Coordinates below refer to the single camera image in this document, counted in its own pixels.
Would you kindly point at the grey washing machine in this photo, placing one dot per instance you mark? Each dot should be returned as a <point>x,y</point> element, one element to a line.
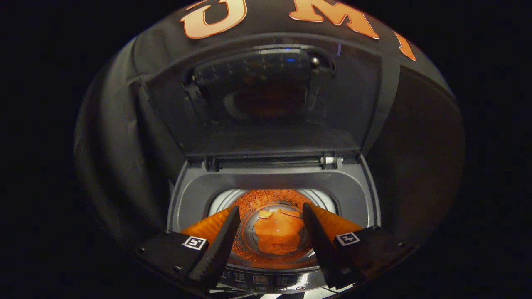
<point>291,178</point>

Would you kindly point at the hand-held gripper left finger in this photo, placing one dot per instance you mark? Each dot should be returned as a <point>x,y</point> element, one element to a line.
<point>218,253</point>

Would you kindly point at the dark glass washing machine lid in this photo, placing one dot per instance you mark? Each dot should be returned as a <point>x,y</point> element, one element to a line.
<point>270,137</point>

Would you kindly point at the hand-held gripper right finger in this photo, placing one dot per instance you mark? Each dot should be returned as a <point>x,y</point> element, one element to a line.
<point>324,253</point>

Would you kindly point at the yellow polo shirt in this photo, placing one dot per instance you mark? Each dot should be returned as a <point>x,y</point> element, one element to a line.
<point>278,236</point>

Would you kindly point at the black backdrop cloth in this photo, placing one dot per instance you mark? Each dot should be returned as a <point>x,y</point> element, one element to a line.
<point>415,145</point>

